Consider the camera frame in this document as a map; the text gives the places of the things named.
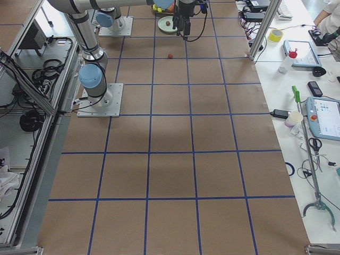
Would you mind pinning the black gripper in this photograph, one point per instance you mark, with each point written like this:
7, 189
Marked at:
184, 9

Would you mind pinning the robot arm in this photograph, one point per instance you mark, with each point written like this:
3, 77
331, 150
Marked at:
76, 13
110, 18

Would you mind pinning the light green plate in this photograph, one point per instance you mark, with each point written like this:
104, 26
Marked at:
163, 27

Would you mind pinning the red apple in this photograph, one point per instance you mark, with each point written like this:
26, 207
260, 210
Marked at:
171, 8

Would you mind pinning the wicker basket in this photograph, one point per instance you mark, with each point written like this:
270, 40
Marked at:
164, 10

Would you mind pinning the yellow banana bunch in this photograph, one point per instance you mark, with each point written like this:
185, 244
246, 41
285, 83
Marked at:
157, 9

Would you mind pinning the yellow tape roll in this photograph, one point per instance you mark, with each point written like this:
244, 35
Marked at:
275, 35

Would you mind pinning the red capped squeeze bottle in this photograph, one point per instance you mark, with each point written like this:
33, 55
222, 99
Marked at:
287, 63

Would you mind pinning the teach pendant far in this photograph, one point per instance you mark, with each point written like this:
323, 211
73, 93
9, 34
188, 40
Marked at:
306, 55

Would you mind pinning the teach pendant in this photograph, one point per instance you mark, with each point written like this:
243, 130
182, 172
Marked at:
306, 55
323, 117

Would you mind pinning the black power adapter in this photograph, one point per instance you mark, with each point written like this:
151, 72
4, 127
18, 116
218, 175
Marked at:
278, 113

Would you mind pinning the black small bowl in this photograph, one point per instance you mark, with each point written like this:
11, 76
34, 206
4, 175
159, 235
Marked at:
318, 71

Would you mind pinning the white paper cup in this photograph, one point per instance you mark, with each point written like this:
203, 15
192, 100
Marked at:
293, 119

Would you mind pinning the teach pendant near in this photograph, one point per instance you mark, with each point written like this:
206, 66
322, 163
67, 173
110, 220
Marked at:
323, 117

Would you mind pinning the black scissors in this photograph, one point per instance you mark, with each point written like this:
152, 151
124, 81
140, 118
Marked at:
316, 144

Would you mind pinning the long reach grabber tool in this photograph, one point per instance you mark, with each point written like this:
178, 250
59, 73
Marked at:
318, 203

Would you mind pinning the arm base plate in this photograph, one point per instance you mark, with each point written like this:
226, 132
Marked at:
126, 31
109, 105

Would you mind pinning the aluminium frame post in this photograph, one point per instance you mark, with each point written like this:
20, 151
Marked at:
271, 11

